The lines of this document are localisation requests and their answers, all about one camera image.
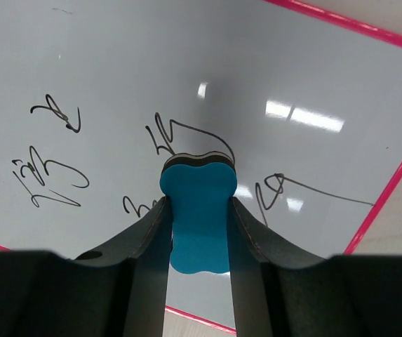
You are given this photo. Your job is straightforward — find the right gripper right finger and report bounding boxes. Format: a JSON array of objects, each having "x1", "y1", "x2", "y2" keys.
[{"x1": 227, "y1": 198, "x2": 402, "y2": 336}]

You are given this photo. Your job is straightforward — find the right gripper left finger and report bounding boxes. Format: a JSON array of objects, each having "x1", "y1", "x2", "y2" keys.
[{"x1": 0, "y1": 197, "x2": 172, "y2": 336}]

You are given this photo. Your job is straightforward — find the blue whiteboard eraser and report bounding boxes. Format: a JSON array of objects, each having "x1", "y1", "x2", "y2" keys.
[{"x1": 159, "y1": 151, "x2": 237, "y2": 275}]

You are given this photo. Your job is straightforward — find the pink-framed whiteboard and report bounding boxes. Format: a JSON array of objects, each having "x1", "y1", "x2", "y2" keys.
[{"x1": 0, "y1": 1, "x2": 402, "y2": 336}]

